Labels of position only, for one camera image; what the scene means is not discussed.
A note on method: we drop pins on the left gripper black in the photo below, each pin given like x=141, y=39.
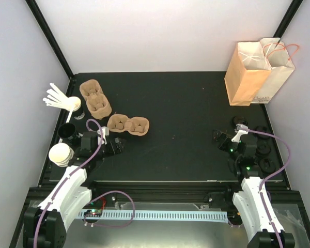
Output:
x=113, y=152

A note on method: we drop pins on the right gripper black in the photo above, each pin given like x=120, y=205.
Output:
x=221, y=135

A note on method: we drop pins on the brown pulp cup carrier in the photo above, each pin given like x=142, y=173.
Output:
x=137, y=126

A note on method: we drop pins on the brown paper bag white handles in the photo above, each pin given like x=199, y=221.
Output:
x=246, y=73

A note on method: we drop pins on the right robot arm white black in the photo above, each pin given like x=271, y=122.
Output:
x=262, y=227

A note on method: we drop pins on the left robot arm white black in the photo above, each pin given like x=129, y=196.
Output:
x=47, y=224

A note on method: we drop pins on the stacked brown pulp cup carriers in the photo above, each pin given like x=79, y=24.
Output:
x=96, y=101

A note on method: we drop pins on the black paper cup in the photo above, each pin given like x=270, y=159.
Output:
x=68, y=132

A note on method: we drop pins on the paper cup holding stirrers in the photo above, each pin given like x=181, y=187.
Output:
x=78, y=111

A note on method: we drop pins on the bundle of white wrapped straws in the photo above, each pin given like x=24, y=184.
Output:
x=56, y=98

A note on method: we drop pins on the small green circuit board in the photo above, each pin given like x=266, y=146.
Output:
x=93, y=213

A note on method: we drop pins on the white printed paper bag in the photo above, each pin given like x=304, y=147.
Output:
x=279, y=57

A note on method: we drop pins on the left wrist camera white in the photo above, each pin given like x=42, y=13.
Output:
x=102, y=134

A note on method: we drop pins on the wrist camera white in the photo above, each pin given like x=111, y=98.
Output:
x=102, y=134
x=240, y=130

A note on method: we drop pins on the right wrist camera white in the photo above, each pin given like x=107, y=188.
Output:
x=240, y=130

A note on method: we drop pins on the light blue cable duct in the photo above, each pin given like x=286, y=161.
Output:
x=155, y=215

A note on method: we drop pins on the black aluminium frame rail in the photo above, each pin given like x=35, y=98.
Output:
x=218, y=194

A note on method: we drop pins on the right black corner post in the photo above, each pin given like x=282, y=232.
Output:
x=287, y=18

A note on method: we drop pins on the black corner post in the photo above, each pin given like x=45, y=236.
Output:
x=40, y=19
x=287, y=18

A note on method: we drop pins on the left black corner post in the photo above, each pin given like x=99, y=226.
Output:
x=40, y=19

